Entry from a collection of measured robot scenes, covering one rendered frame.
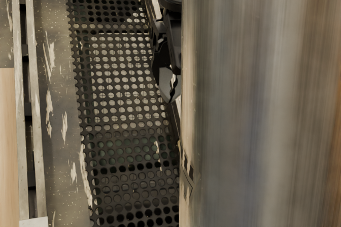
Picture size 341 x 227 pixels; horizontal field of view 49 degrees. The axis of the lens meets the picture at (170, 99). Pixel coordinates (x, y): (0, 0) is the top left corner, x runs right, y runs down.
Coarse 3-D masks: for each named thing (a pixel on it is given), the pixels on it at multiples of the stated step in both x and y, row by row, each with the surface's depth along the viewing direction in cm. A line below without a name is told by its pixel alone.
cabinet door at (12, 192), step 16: (0, 80) 103; (0, 96) 101; (0, 112) 99; (0, 128) 97; (0, 144) 96; (16, 144) 97; (0, 160) 94; (16, 160) 95; (0, 176) 92; (16, 176) 93; (0, 192) 91; (16, 192) 92; (0, 208) 89; (16, 208) 90; (0, 224) 87; (16, 224) 88
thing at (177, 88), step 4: (176, 76) 70; (180, 76) 70; (176, 80) 72; (180, 80) 71; (176, 84) 71; (180, 84) 71; (176, 88) 72; (180, 88) 72; (172, 92) 73; (176, 92) 72; (180, 92) 72; (172, 96) 73; (176, 96) 73; (172, 100) 74
